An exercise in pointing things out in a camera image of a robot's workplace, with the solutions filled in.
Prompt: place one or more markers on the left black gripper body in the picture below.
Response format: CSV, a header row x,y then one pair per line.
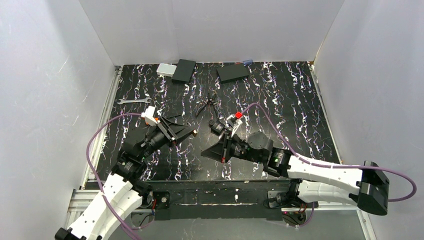
x,y
168,131

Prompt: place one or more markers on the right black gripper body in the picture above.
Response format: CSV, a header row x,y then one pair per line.
x,y
226,150

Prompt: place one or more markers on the black padlock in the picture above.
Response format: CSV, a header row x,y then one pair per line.
x,y
218,128

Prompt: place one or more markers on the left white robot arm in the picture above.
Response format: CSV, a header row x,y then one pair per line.
x,y
124,189

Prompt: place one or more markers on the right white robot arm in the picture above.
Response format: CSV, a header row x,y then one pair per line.
x,y
310,181

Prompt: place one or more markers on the silver open-end wrench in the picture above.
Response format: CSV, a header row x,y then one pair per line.
x,y
121,101

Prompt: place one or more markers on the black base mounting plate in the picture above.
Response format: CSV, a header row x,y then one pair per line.
x,y
222,199

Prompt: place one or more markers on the black box left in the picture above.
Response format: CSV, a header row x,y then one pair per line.
x,y
184,71

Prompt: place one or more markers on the black box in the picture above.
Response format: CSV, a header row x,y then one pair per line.
x,y
184,71
232,73

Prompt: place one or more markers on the white rectangular box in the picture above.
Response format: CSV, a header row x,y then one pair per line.
x,y
166,70

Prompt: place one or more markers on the black box right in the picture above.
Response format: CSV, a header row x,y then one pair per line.
x,y
232,73

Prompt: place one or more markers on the blue transparent small item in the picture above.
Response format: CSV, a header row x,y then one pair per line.
x,y
245,62

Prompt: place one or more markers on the orange handled screwdriver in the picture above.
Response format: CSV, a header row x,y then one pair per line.
x,y
173,116

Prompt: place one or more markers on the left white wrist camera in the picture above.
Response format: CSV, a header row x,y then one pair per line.
x,y
148,116

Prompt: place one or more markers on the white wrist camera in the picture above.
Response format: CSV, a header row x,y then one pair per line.
x,y
233,122
148,116

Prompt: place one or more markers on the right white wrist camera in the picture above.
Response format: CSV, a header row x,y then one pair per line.
x,y
233,122

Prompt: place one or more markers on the black handled pliers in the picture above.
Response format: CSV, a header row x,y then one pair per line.
x,y
209,101

